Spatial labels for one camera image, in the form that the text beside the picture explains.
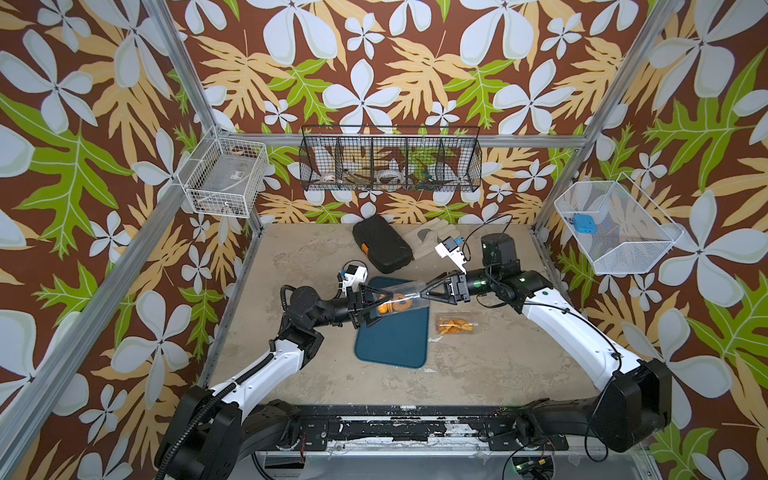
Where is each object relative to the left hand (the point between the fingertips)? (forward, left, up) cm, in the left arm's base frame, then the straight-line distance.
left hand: (392, 303), depth 65 cm
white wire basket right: (+20, -63, +1) cm, 67 cm away
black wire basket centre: (+55, -1, +1) cm, 55 cm away
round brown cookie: (0, -2, -1) cm, 3 cm away
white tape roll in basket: (+50, 0, -3) cm, 50 cm away
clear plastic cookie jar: (+4, -4, -3) cm, 6 cm away
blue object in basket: (+29, -57, -4) cm, 64 cm away
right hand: (+3, -8, 0) cm, 8 cm away
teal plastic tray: (+3, -2, -27) cm, 28 cm away
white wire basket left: (+39, +48, +5) cm, 62 cm away
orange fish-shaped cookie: (-1, +1, 0) cm, 2 cm away
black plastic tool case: (+37, +2, -23) cm, 44 cm away
